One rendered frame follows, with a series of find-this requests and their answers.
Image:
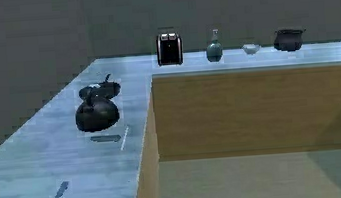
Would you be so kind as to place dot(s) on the wooden counter with pale top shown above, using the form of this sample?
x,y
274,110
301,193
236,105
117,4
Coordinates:
x,y
213,114

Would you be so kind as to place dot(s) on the black cooking pot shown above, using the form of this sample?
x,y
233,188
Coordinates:
x,y
288,40

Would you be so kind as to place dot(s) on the black toaster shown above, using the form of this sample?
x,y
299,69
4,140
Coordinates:
x,y
169,50

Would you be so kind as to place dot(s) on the white thin knife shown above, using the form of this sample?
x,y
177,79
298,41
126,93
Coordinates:
x,y
124,138

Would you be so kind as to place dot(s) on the white bowl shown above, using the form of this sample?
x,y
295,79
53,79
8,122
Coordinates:
x,y
251,49

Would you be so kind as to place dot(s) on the teal glass bottle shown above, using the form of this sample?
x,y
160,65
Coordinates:
x,y
214,51

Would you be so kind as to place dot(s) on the black frying pan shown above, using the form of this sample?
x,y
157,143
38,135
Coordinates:
x,y
102,89

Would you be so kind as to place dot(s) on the black kettle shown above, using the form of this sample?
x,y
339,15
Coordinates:
x,y
96,114

